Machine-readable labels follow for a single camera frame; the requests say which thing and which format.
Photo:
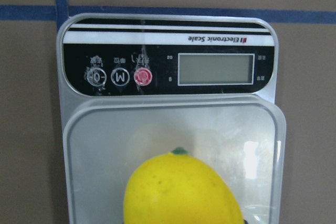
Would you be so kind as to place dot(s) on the silver electronic kitchen scale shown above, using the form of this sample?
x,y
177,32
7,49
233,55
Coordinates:
x,y
134,86

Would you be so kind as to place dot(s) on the yellow mango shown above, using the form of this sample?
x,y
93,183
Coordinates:
x,y
178,188

